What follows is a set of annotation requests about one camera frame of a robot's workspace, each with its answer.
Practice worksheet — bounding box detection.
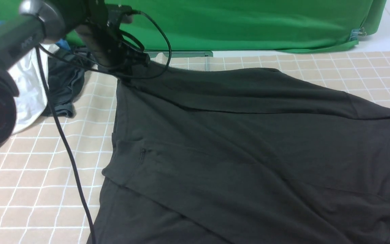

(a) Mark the dark gray long-sleeve shirt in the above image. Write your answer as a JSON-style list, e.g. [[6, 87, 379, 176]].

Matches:
[[94, 63, 390, 244]]

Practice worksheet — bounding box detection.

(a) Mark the white crumpled shirt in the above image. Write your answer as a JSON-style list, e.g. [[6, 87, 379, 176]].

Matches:
[[9, 49, 49, 135]]

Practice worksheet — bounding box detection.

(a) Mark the dark gray crumpled garment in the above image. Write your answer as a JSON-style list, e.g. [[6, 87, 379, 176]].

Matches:
[[47, 46, 95, 118]]

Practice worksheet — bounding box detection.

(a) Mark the beige checkered tablecloth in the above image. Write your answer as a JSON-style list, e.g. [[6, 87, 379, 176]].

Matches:
[[0, 52, 390, 244]]

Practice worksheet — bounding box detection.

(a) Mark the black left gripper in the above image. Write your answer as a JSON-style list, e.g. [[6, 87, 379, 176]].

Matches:
[[74, 23, 151, 72]]

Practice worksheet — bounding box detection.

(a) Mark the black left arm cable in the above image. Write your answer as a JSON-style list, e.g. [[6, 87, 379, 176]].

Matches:
[[35, 10, 172, 244]]

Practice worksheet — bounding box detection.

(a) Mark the blue crumpled garment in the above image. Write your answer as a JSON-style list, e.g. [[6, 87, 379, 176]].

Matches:
[[0, 21, 71, 53]]

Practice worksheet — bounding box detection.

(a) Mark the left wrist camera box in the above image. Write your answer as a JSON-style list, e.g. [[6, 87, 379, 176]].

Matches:
[[87, 0, 138, 29]]

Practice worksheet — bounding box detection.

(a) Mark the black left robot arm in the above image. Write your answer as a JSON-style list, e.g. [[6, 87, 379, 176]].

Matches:
[[0, 0, 150, 147]]

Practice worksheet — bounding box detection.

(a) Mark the green backdrop cloth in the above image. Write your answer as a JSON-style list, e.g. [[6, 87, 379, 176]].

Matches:
[[0, 0, 387, 55]]

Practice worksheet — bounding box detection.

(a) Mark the binder clip on backdrop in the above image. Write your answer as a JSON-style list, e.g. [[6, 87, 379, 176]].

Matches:
[[349, 27, 367, 41]]

